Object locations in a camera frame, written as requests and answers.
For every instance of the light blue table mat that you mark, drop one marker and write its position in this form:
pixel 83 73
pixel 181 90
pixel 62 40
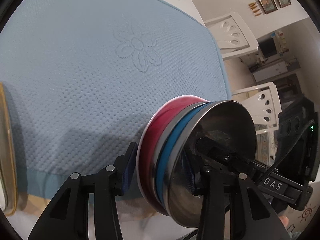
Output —
pixel 82 79

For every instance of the white chair near right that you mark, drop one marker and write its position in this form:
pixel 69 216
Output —
pixel 263 104

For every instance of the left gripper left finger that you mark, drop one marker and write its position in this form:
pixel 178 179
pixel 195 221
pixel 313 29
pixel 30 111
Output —
pixel 122 174

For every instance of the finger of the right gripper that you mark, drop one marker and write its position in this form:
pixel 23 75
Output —
pixel 232 150

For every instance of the small framed picture lower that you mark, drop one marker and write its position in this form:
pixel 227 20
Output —
pixel 268 6

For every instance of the blue steel bowl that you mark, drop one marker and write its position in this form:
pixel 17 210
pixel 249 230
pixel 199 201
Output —
pixel 172 178

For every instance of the red steel bowl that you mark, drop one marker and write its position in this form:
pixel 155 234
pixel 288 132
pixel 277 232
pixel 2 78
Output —
pixel 167 126

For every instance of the pink patterned bowl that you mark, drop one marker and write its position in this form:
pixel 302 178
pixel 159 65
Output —
pixel 150 137

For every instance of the white chair far right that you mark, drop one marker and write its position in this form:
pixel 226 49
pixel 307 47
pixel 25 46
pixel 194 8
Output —
pixel 233 36

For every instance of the white chair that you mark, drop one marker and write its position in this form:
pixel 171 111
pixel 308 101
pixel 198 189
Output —
pixel 233 36
pixel 263 104

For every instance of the blue leaf round plate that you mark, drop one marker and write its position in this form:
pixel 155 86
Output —
pixel 9 195

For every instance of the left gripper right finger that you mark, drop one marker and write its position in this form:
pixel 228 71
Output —
pixel 222 180

